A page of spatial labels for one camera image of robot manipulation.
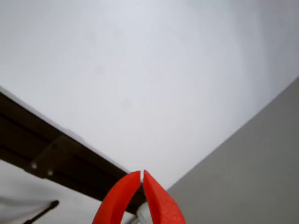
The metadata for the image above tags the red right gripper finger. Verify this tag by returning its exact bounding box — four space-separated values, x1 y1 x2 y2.
142 169 187 224

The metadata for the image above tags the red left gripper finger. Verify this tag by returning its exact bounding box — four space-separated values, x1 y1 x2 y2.
92 170 142 224

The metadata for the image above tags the thin black rod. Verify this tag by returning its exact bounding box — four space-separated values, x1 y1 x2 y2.
23 200 60 224

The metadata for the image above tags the black mounting plate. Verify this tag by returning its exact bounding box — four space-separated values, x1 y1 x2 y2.
24 135 78 179

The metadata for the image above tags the black aluminium rail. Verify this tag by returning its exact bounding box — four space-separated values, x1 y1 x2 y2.
0 92 148 214

